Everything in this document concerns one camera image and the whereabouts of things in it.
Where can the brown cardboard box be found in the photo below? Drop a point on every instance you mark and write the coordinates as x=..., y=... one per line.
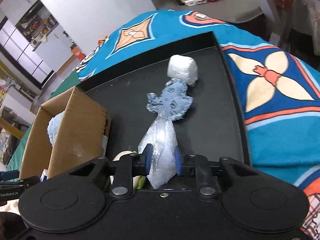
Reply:
x=75, y=130

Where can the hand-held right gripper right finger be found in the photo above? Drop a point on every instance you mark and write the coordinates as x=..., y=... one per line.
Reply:
x=178, y=158

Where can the black framed sliding door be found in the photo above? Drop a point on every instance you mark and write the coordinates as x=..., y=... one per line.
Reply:
x=25, y=55

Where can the kitchen counter shelf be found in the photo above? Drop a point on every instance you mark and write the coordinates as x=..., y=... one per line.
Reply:
x=37, y=26

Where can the grey low bench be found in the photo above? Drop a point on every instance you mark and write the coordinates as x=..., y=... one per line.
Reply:
x=237, y=5

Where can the yellow side table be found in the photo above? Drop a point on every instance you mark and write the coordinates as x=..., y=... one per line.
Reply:
x=11, y=127

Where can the burger squishy toy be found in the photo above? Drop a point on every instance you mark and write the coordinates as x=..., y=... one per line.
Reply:
x=125, y=156

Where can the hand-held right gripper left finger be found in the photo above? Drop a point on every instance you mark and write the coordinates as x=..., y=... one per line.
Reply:
x=148, y=158

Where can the beige tote bag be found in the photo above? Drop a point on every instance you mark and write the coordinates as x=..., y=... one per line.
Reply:
x=312, y=7

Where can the white wrapped roll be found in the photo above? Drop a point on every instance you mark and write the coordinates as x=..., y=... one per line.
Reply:
x=182, y=68

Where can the black tray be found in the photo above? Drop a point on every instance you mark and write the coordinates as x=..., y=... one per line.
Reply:
x=212, y=105

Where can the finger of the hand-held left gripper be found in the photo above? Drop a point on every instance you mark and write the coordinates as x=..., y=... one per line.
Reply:
x=31, y=181

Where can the light blue fluffy ball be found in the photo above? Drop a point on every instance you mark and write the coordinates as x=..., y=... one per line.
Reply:
x=56, y=130

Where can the orange carton box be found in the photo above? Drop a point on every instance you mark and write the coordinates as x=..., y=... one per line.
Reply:
x=77, y=53

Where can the white cube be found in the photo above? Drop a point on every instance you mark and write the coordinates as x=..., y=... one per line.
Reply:
x=190, y=3
x=200, y=1

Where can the teal printed blanket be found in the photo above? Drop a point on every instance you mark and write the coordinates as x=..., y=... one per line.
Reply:
x=275, y=135

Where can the white clear plastic bag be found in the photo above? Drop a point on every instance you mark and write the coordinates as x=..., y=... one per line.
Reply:
x=165, y=120

